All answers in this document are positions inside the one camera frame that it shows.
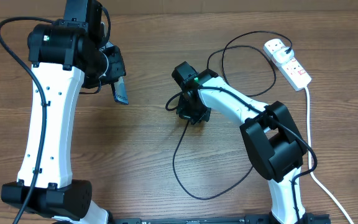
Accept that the blue Samsung smartphone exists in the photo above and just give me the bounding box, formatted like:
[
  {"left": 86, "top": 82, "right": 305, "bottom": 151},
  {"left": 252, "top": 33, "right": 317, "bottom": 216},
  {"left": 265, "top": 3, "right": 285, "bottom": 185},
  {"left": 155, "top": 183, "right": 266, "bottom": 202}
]
[{"left": 111, "top": 77, "right": 129, "bottom": 105}]

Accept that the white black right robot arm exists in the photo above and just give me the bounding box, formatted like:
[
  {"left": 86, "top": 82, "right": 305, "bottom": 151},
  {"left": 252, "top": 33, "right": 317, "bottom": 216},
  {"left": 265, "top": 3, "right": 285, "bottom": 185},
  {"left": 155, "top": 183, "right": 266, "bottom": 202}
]
[{"left": 172, "top": 62, "right": 308, "bottom": 223}]

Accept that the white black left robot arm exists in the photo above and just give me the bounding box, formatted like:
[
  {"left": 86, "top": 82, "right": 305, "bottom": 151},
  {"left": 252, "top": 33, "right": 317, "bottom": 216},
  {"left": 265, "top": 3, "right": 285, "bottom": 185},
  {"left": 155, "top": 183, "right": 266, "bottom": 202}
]
[{"left": 1, "top": 0, "right": 128, "bottom": 223}]

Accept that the white charger plug adapter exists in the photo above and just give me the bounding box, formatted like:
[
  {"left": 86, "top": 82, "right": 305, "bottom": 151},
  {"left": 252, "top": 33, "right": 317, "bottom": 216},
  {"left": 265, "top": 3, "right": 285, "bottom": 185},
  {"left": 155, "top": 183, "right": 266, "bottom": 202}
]
[{"left": 272, "top": 47, "right": 295, "bottom": 65}]

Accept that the white power strip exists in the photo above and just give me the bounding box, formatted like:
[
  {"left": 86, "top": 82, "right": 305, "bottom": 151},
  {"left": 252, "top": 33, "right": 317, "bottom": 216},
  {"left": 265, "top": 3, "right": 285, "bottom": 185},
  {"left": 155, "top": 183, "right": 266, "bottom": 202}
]
[{"left": 263, "top": 39, "right": 311, "bottom": 91}]

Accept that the white power strip cord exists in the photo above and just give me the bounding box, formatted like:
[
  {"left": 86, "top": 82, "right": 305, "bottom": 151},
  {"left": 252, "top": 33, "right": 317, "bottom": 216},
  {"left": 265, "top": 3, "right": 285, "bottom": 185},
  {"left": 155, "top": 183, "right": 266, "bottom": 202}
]
[{"left": 304, "top": 86, "right": 356, "bottom": 224}]

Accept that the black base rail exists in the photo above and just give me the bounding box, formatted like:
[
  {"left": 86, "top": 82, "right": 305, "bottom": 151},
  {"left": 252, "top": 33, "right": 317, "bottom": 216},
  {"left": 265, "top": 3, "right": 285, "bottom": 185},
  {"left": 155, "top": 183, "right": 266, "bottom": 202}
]
[{"left": 114, "top": 213, "right": 331, "bottom": 224}]

